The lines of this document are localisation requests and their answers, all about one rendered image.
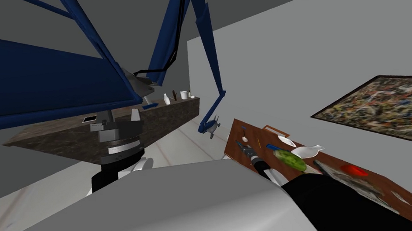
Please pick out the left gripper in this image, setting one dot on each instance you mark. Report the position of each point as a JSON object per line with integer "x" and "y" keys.
{"x": 118, "y": 130}

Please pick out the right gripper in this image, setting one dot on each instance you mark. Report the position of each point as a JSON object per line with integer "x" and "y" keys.
{"x": 249, "y": 153}

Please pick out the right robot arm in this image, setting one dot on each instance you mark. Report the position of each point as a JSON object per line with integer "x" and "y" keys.
{"x": 345, "y": 214}

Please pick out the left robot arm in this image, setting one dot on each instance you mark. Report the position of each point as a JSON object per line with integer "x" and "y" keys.
{"x": 119, "y": 160}

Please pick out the yellow pencil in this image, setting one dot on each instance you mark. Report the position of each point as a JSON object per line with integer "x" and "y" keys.
{"x": 259, "y": 143}

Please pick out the brown flat box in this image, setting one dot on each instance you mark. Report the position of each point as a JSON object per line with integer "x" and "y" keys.
{"x": 275, "y": 130}

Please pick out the white plate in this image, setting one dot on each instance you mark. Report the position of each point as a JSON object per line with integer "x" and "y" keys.
{"x": 286, "y": 141}

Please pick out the green melon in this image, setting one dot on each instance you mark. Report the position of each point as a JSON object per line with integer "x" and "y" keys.
{"x": 291, "y": 160}

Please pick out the brown stone counter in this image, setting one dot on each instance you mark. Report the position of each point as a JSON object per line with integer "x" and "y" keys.
{"x": 67, "y": 140}

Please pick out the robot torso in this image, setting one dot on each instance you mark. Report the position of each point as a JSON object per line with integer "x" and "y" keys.
{"x": 187, "y": 206}

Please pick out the red round object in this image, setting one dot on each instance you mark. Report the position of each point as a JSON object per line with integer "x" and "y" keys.
{"x": 354, "y": 170}

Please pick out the grey patterned mat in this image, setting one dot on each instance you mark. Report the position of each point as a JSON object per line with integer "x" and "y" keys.
{"x": 357, "y": 187}

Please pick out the brown wooden table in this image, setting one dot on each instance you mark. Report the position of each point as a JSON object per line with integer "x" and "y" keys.
{"x": 378, "y": 182}

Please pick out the silver fork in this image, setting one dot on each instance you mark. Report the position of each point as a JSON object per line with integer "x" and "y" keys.
{"x": 404, "y": 200}

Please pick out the blue metal frame structure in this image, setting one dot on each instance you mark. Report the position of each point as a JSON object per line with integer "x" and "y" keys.
{"x": 35, "y": 78}

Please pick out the speckled wall picture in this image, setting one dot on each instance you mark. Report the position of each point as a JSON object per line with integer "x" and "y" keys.
{"x": 386, "y": 105}

